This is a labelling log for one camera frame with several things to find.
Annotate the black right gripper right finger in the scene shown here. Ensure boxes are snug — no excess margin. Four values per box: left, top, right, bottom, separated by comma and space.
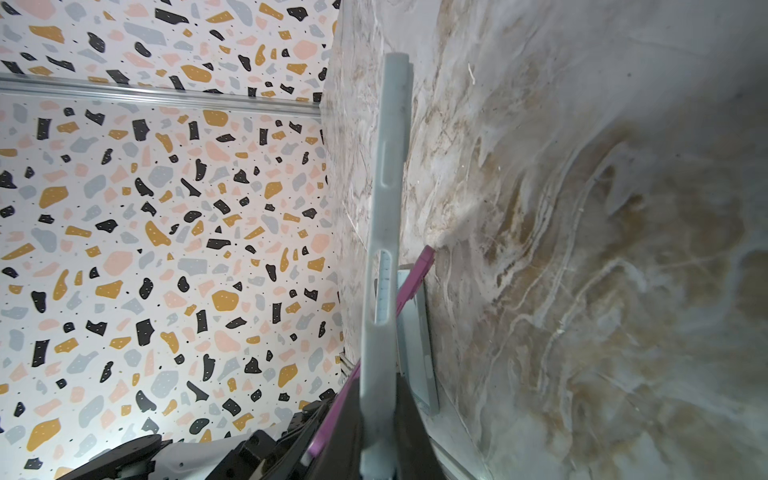
394, 375, 446, 480

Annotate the mint phone case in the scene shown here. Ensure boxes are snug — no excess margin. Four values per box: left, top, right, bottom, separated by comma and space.
397, 283, 440, 416

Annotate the left corner aluminium post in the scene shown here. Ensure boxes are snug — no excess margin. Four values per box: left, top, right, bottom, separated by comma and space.
1, 73, 321, 119

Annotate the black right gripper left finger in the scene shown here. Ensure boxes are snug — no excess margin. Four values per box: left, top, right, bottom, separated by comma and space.
308, 378, 363, 480

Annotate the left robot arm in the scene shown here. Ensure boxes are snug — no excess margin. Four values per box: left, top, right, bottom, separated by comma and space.
63, 397, 332, 479

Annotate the purple phone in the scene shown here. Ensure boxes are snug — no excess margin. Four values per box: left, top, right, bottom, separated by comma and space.
302, 245, 435, 465

